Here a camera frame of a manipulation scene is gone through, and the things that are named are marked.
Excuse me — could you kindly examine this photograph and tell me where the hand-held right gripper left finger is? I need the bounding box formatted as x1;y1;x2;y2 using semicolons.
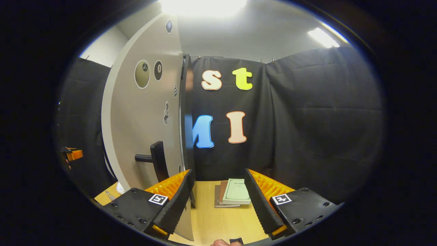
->
101;169;195;240

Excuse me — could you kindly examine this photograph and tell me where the black backdrop cloth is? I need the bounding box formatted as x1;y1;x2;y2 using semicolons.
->
55;46;386;204

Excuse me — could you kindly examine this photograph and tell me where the large ceiling light panel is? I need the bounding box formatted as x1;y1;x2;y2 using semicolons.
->
160;0;248;17

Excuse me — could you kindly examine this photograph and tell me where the dark grey cabinet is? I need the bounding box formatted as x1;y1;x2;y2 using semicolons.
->
179;54;196;209

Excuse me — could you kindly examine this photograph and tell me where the black door handle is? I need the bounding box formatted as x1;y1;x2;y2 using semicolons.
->
135;141;170;183

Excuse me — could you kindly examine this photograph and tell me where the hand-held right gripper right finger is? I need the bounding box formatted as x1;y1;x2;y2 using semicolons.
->
244;168;343;240

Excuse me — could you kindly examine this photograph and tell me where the grey cabinet door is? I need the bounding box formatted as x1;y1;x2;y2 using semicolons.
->
101;13;194;241

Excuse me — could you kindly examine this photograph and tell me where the pale green booklet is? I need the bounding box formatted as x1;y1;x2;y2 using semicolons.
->
222;178;252;205

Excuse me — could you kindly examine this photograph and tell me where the brown book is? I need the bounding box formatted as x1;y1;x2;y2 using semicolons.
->
218;180;239;205

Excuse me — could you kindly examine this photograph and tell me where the narrow ceiling light panel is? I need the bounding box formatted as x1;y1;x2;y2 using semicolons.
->
307;27;341;48

